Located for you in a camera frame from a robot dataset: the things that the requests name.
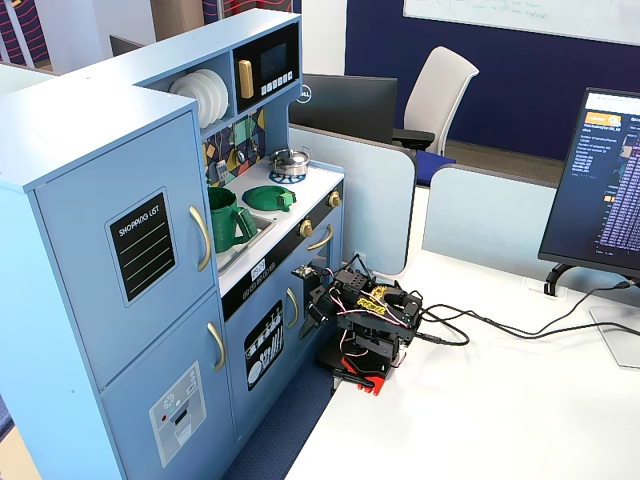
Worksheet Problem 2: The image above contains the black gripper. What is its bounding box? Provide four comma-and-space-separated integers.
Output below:
298, 280, 351, 342

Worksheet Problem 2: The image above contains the green round bowl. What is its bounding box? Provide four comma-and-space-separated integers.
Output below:
241, 184, 298, 215

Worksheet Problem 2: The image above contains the red black arm base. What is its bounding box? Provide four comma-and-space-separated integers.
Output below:
313, 344, 390, 399

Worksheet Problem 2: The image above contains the green pitcher recipient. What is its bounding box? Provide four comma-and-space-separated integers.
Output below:
206, 186, 259, 254

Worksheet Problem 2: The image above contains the blue dishwasher door dish print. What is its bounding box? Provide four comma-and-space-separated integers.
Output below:
222, 262, 307, 434

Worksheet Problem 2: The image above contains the blue oven door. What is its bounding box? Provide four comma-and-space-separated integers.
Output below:
219, 182, 345, 321

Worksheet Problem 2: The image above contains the grey toy sink basin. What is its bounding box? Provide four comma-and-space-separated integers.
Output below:
217, 212, 278, 276

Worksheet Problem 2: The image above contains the tall light blue desk partition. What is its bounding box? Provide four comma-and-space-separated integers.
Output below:
288, 123, 418, 277

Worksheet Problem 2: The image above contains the blue white stove burner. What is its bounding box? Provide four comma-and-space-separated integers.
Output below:
269, 169, 308, 186

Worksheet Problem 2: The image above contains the silver toy pot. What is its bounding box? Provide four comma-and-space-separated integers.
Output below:
268, 146, 312, 178

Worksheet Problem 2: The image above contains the blue freezer door ice dispenser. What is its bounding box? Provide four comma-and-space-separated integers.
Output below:
98, 292, 237, 480

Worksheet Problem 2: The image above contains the blue seat cushion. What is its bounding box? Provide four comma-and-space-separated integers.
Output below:
413, 149, 458, 190

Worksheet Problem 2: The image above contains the low light blue desk partition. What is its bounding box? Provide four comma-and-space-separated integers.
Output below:
421, 165, 565, 260

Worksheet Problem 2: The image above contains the black Dell monitor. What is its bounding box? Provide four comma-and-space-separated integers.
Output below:
288, 73, 400, 147

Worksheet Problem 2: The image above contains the blue fridge door shopping list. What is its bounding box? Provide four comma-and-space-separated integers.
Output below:
28, 110, 220, 392

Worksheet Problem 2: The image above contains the white toy plates stack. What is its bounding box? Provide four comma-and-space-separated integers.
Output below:
168, 68, 230, 127

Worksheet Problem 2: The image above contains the white office chair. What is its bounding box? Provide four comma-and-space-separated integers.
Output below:
391, 45, 481, 158

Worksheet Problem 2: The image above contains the black toy microwave door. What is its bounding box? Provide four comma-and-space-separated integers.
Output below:
232, 22, 301, 114

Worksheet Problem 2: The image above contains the silver black monitor stand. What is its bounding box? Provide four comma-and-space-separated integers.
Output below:
543, 263, 640, 370

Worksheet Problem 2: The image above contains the computer monitor with lit screen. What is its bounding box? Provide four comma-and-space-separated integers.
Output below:
537, 86, 640, 279

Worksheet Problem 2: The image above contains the small black background monitor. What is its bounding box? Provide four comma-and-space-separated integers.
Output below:
108, 34, 147, 59

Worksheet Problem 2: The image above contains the white whiteboard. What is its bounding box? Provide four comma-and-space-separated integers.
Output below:
402, 0, 640, 48

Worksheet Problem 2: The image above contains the black cable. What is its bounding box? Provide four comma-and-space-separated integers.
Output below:
418, 279, 640, 341
413, 299, 640, 348

